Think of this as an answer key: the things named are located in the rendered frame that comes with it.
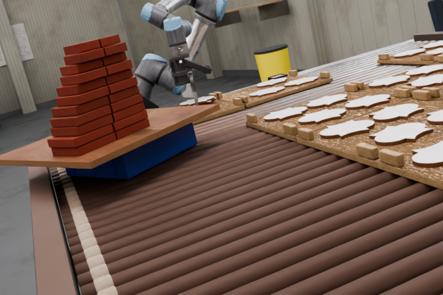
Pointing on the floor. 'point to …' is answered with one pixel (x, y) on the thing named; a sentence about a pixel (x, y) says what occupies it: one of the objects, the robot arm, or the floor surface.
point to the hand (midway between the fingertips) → (196, 101)
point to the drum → (272, 61)
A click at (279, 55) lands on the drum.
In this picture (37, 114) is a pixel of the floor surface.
